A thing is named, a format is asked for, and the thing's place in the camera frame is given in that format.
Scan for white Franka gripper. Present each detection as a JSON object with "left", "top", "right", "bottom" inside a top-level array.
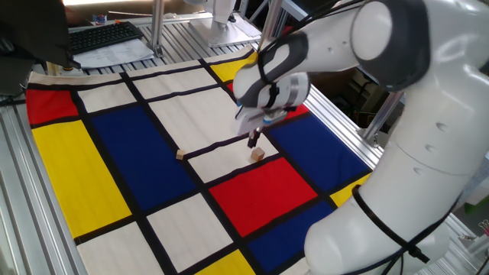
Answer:
[{"left": 235, "top": 106, "right": 287, "bottom": 149}]

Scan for black keyboard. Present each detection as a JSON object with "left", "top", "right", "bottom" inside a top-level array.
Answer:
[{"left": 68, "top": 21, "right": 145, "bottom": 56}]

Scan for white stand on metal plate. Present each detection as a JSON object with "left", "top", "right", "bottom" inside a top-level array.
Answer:
[{"left": 183, "top": 0, "right": 263, "bottom": 49}]

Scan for silver blue wrist camera module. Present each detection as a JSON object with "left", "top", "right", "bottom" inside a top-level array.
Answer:
[{"left": 261, "top": 110, "right": 288, "bottom": 127}]

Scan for Mondrian pattern cloth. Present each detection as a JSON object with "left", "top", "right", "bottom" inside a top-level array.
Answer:
[{"left": 25, "top": 45, "right": 372, "bottom": 275}]

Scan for slanted aluminium post with bracket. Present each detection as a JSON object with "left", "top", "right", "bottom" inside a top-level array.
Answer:
[{"left": 361, "top": 90, "right": 406, "bottom": 148}]

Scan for black monitor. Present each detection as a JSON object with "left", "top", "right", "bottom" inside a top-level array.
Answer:
[{"left": 0, "top": 0, "right": 92, "bottom": 96}]

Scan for white paper sheets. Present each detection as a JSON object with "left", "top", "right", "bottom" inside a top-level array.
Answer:
[{"left": 72, "top": 37, "right": 155, "bottom": 70}]

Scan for aluminium table edge rail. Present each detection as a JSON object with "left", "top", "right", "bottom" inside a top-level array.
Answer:
[{"left": 304, "top": 86, "right": 385, "bottom": 169}]

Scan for aluminium corner post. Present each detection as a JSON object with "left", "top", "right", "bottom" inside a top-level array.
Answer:
[{"left": 257, "top": 0, "right": 284, "bottom": 50}]

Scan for upright aluminium post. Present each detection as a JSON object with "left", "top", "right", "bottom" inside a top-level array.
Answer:
[{"left": 150, "top": 0, "right": 166, "bottom": 58}]

